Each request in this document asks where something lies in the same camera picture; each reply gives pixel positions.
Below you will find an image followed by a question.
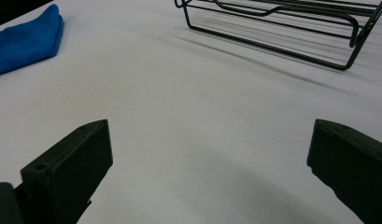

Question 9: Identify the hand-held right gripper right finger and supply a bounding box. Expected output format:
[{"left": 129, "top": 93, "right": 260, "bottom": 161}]
[{"left": 306, "top": 119, "right": 382, "bottom": 224}]

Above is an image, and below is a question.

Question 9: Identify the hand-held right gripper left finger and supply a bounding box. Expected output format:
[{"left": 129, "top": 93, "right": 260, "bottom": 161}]
[{"left": 14, "top": 119, "right": 114, "bottom": 224}]

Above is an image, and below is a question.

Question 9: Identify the blue cloth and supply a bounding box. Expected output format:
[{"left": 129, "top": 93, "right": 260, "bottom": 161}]
[{"left": 0, "top": 3, "right": 65, "bottom": 77}]

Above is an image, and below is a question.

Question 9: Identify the black wire rack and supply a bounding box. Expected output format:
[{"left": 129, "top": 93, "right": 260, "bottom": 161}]
[{"left": 174, "top": 0, "right": 382, "bottom": 72}]

